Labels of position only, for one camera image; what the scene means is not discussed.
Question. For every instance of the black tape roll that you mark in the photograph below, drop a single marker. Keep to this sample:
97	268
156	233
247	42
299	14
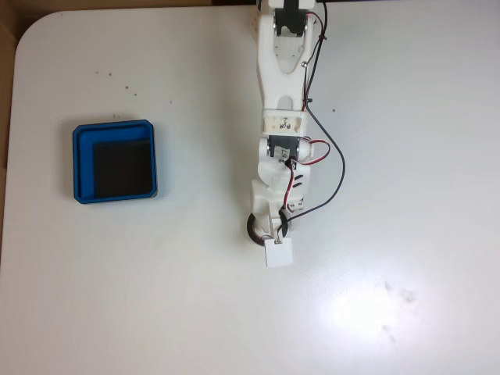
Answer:
250	228

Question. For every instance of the blue square box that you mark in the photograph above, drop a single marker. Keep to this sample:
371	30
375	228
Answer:
84	164

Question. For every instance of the white camera box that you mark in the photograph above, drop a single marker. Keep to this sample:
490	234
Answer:
279	254

